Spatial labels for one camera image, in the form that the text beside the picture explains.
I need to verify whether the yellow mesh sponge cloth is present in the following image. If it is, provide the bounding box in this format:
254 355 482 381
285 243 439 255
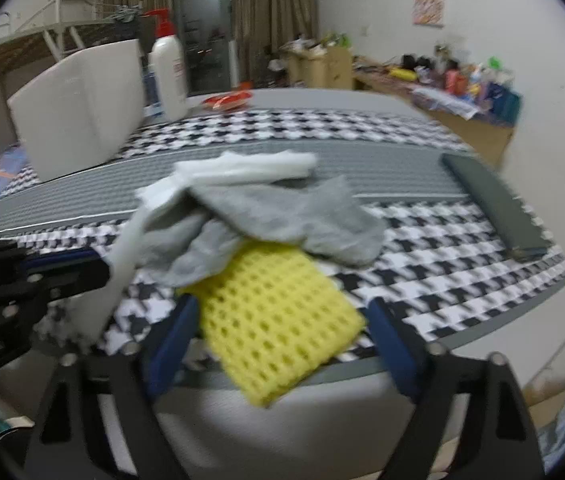
184 242 366 408

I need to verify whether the white cloth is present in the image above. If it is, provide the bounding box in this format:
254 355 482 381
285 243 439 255
64 149 319 344

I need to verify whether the grey sock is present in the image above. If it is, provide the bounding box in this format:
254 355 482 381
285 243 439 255
138 177 384 288

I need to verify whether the houndstooth table cloth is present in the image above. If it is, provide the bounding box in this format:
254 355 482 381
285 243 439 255
0 86 565 391

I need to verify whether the black smartphone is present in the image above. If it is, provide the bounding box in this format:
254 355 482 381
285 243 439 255
441 154 551 263

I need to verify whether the white styrofoam box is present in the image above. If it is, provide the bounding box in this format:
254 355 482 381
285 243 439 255
8 39 145 182

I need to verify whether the red snack packet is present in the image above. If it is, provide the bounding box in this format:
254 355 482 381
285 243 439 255
202 90 253 112

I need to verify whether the metal bunk bed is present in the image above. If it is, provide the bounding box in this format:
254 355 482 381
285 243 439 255
0 0 120 78

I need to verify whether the white red pump bottle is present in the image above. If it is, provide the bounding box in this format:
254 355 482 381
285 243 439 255
146 8 188 122

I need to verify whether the light wooden desk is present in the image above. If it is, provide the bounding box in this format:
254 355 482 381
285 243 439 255
282 47 354 90

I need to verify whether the glass balcony door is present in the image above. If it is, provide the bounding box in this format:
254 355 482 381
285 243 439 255
173 0 238 96

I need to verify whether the brown right curtain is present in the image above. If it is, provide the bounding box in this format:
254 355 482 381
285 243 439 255
234 0 317 84

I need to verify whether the anime girl poster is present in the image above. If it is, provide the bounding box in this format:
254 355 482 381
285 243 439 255
412 0 445 27

